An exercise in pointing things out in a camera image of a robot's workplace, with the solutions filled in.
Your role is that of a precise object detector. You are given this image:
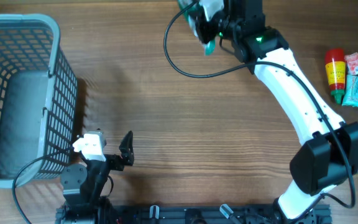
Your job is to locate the green 3M gloves packet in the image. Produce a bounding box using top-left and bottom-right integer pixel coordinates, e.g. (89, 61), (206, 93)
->
(177, 0), (216, 55)

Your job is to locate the red sauce bottle green cap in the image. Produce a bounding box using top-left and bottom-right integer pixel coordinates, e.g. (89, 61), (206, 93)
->
(325, 48), (346, 105)

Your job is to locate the orange Kleenex tissue pack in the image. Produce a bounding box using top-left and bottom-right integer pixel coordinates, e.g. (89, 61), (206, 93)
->
(344, 52), (358, 75)

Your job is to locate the white teal wet wipes pack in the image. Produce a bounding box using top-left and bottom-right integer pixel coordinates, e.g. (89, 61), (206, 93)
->
(342, 75), (358, 108)

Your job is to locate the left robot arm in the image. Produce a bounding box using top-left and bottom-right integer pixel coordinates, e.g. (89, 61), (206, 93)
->
(60, 130), (134, 213)

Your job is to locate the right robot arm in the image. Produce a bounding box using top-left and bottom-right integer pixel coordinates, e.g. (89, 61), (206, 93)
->
(187, 1), (358, 223)

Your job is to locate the grey plastic shopping basket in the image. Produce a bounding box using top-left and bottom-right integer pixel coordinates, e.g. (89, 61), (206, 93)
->
(0, 14), (78, 189)

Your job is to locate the black right camera cable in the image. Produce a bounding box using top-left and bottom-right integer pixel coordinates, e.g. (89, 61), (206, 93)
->
(163, 0), (356, 223)

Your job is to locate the black camera cable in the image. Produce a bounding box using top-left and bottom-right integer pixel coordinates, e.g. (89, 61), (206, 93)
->
(12, 147), (80, 224)
(163, 0), (356, 223)

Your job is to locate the black left camera cable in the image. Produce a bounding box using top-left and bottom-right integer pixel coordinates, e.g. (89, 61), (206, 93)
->
(12, 147), (80, 224)

